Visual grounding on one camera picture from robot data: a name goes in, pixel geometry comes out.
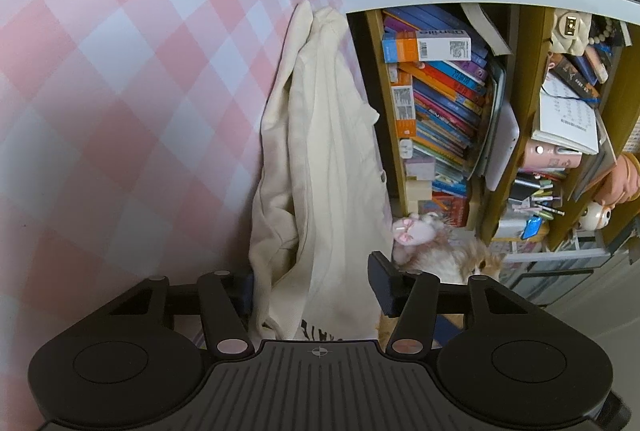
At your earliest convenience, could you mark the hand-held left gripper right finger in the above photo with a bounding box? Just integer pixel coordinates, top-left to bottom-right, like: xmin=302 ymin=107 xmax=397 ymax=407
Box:
xmin=367 ymin=251 xmax=503 ymax=357

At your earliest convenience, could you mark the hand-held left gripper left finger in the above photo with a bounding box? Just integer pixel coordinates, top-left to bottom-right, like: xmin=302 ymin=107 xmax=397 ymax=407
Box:
xmin=107 ymin=272 xmax=256 ymax=357

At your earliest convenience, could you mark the cream cloth tote bag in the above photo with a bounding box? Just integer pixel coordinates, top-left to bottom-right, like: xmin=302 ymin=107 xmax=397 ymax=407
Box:
xmin=248 ymin=1 xmax=393 ymax=342

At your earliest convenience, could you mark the pink plush toy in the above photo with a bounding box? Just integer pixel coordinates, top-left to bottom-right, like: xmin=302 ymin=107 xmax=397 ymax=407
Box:
xmin=391 ymin=212 xmax=451 ymax=262

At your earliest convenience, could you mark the fluffy cream cat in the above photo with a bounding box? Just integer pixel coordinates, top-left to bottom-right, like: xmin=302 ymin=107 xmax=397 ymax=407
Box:
xmin=377 ymin=238 xmax=507 ymax=343

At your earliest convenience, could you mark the white notepad block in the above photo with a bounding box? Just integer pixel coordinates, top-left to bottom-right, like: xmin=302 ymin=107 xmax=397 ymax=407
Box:
xmin=406 ymin=180 xmax=433 ymax=203

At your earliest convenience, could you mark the flat orange and white box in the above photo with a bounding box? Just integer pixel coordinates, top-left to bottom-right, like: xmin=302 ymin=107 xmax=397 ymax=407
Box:
xmin=390 ymin=70 xmax=418 ymax=139

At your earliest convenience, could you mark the white tablet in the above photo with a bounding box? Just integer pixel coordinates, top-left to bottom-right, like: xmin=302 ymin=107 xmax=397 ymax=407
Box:
xmin=482 ymin=104 xmax=520 ymax=192

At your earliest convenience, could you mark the bundle of pens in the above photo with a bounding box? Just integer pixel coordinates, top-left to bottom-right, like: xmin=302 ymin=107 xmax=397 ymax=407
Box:
xmin=510 ymin=184 xmax=566 ymax=224

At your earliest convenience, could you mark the row of colourful books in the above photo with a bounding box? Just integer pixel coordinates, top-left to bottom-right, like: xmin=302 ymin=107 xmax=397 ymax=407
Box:
xmin=382 ymin=6 xmax=501 ymax=228

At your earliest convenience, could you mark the pink mug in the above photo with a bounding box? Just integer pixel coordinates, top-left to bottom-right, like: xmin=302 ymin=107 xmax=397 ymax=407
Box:
xmin=524 ymin=140 xmax=583 ymax=170

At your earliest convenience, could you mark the pink checked bedsheet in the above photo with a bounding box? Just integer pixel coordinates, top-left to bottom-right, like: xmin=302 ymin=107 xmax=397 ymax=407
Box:
xmin=0 ymin=0 xmax=396 ymax=347

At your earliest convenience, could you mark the tall orange and white box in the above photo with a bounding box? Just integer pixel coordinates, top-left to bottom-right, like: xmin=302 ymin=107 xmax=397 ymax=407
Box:
xmin=382 ymin=30 xmax=472 ymax=63

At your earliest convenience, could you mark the open notebook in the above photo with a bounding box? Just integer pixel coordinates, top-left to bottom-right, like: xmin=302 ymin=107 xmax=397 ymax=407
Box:
xmin=531 ymin=76 xmax=601 ymax=155

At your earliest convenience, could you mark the big-headed doll figure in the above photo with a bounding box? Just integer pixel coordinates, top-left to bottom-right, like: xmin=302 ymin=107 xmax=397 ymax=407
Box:
xmin=577 ymin=154 xmax=640 ymax=232

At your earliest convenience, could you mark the white quilted handbag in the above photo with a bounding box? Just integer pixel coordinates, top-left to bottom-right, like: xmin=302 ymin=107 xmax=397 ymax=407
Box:
xmin=550 ymin=8 xmax=593 ymax=54

